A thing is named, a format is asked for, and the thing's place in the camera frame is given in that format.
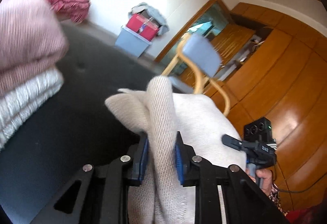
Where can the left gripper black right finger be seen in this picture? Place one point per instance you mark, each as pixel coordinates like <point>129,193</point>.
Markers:
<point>223,195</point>

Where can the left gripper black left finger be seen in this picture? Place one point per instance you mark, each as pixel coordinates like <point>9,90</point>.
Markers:
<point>99,195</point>

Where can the cream knitted sweater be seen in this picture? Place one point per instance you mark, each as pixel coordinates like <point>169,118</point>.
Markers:
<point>163,115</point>

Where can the pink knitted sweater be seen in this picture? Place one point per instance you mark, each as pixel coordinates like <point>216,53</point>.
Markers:
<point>32,41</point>

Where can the person's right hand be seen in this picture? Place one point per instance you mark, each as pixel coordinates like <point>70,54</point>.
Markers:
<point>267,180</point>

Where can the dark grey sofa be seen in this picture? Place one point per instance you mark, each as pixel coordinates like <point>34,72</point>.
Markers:
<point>72,128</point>

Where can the wooden wardrobe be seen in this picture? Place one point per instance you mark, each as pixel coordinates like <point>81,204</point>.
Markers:
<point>285,81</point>

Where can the grey cushioned wooden armchair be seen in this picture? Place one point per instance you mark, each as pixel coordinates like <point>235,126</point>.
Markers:
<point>200,56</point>

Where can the white folded knitted sweater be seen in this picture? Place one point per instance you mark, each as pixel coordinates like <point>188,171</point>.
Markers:
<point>19,104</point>

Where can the light blue storage box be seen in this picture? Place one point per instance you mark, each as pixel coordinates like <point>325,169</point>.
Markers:
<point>131,42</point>

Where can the grey cloth on boxes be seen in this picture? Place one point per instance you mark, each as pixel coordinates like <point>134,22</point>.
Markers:
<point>151,12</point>

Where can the red storage box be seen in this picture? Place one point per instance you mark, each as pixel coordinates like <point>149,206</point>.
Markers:
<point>143,26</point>

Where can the red ruffled bedspread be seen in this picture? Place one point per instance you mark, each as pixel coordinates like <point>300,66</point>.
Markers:
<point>76,10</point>

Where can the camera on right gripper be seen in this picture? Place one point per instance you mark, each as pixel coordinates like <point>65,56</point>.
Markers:
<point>259,130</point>

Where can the wooden door frame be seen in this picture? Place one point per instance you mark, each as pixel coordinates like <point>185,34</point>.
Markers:
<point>213,16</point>

